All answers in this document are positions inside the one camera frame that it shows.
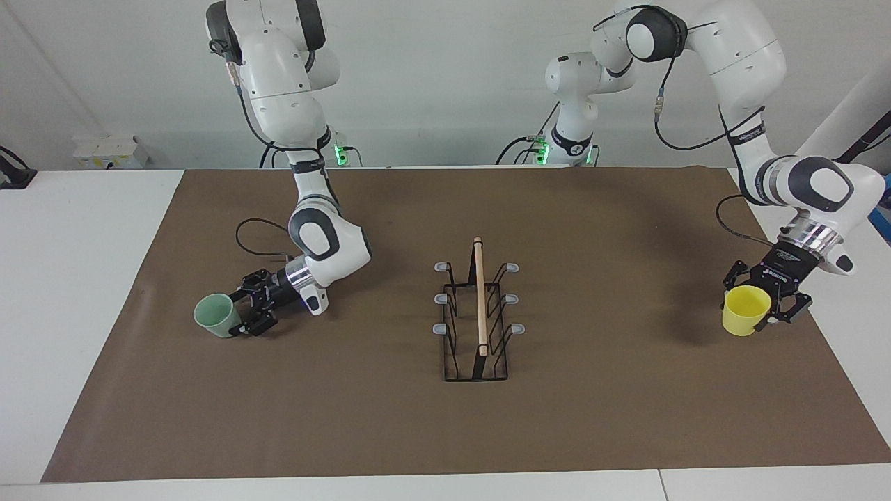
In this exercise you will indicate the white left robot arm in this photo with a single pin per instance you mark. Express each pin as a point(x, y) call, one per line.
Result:
point(738, 49)

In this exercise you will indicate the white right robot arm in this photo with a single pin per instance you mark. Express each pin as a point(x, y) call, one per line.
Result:
point(278, 76)

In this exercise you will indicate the pale green plastic cup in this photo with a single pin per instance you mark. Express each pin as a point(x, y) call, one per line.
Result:
point(214, 316)

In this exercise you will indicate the brown table mat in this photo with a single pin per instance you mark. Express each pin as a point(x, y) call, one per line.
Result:
point(348, 417)

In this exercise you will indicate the white power strip box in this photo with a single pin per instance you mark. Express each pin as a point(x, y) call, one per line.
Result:
point(111, 153)

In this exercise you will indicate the yellow plastic cup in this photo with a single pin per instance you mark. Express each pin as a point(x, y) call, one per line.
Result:
point(745, 313)

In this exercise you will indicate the black stand with pole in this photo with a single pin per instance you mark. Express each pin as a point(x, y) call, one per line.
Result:
point(863, 141)

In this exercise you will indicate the black clamp mount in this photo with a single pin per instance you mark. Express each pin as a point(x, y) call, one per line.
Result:
point(17, 179)

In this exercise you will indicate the blue box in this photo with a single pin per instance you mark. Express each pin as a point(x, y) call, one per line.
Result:
point(882, 226)

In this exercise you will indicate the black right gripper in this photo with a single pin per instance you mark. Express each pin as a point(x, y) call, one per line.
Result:
point(282, 292)

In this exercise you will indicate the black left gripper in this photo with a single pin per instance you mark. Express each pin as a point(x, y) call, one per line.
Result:
point(786, 275)

